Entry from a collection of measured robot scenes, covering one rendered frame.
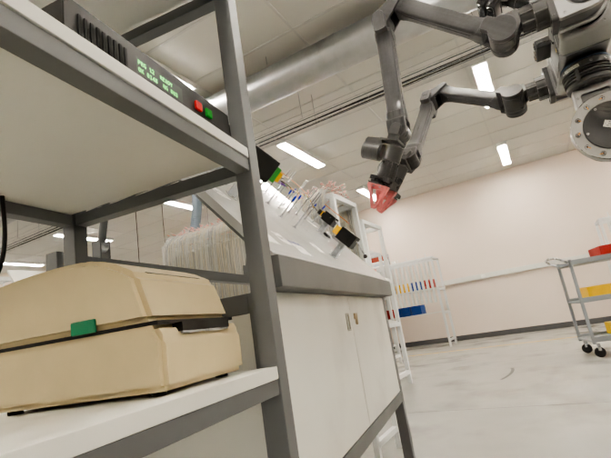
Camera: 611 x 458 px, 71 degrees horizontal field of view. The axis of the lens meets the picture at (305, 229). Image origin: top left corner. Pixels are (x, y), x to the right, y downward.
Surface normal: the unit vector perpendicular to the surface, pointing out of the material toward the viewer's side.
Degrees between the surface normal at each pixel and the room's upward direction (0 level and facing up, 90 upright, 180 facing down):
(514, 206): 90
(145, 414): 90
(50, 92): 180
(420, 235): 90
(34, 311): 90
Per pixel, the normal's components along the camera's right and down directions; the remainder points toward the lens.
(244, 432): -0.37, -0.16
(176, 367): 0.94, -0.22
